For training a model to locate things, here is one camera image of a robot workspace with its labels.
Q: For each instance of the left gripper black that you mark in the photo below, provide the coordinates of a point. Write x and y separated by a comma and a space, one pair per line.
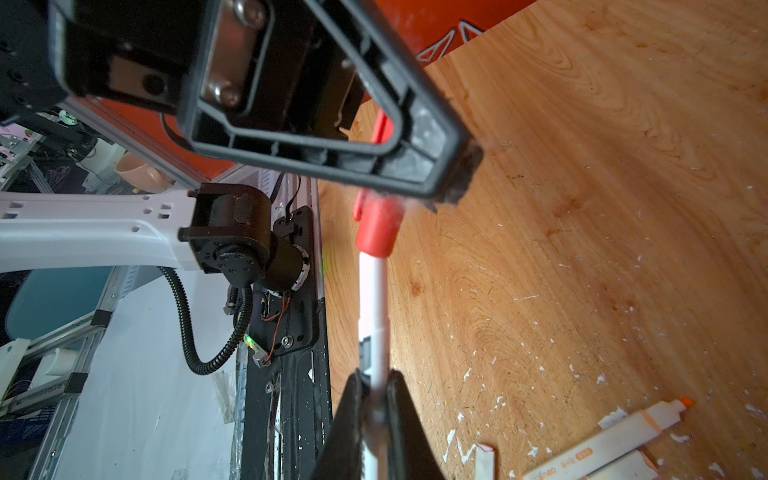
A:
265, 65

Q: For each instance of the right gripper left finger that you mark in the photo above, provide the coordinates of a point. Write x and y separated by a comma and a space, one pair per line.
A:
341, 457

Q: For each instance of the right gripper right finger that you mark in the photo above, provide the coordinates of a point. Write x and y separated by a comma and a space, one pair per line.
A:
409, 453

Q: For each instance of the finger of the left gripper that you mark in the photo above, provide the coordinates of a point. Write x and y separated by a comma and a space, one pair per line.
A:
405, 138

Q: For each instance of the white pen purple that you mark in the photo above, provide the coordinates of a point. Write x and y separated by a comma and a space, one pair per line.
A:
374, 340

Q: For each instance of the red pen cap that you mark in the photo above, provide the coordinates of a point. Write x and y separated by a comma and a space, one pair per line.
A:
380, 218

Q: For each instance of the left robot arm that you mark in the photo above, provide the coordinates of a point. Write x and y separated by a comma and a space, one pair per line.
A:
216, 228

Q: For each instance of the white pen orange tip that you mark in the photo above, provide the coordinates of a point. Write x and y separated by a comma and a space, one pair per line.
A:
614, 442

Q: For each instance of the small white cap piece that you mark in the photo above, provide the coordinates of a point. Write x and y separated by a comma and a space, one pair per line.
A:
485, 462

